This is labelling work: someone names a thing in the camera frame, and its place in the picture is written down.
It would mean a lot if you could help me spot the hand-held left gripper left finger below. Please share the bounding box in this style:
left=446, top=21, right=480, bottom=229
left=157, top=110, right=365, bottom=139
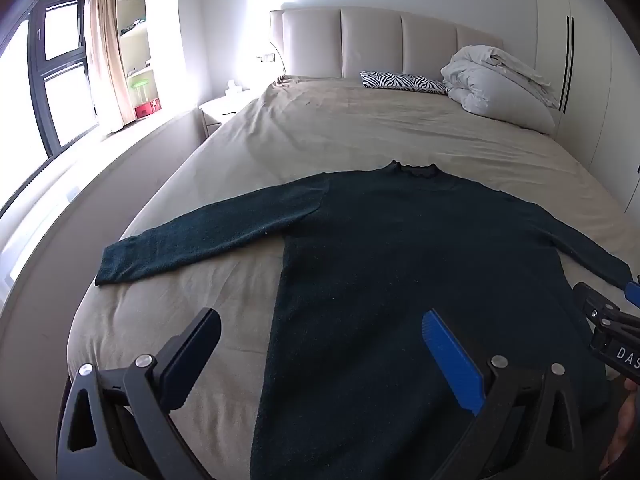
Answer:
left=55, top=307, right=222, bottom=480

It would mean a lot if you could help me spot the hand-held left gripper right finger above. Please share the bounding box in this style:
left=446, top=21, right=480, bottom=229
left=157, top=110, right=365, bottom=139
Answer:
left=422, top=309, right=586, bottom=480

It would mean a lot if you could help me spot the dark green sweater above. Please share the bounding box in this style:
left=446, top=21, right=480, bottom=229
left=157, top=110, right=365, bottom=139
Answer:
left=95, top=160, right=635, bottom=480

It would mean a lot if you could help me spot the person's right hand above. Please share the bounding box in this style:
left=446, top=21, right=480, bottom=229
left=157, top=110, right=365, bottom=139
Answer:
left=607, top=380, right=640, bottom=471

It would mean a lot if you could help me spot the beige window bench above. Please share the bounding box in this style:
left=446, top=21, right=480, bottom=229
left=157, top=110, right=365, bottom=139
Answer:
left=0, top=109, right=207, bottom=321

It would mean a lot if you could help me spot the white wardrobe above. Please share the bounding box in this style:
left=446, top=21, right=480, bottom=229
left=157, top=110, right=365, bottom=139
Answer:
left=532, top=0, right=640, bottom=216

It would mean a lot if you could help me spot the white folded duvet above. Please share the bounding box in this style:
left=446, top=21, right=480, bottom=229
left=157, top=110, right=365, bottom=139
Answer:
left=441, top=45, right=560, bottom=135

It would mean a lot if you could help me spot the white nightstand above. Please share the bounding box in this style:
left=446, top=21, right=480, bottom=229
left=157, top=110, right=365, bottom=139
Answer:
left=199, top=94, right=258, bottom=137

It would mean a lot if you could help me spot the bed with beige sheet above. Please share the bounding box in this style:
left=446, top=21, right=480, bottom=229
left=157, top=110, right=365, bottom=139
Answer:
left=67, top=76, right=640, bottom=480

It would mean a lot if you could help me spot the zebra print pillow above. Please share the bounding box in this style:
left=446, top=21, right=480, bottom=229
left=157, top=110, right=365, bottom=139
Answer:
left=360, top=70, right=449, bottom=95

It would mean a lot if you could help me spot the black framed window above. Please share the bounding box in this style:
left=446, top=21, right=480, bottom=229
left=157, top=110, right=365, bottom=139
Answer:
left=0, top=0, right=101, bottom=211

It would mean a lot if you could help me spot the beige curtain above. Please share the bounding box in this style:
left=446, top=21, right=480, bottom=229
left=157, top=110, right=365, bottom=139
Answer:
left=84, top=0, right=137, bottom=128

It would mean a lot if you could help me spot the beige padded headboard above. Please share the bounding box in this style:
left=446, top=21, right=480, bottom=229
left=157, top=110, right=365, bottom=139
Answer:
left=270, top=6, right=505, bottom=81

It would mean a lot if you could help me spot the white wall shelf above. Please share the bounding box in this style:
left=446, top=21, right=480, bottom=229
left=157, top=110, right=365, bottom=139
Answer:
left=116, top=0, right=163, bottom=121

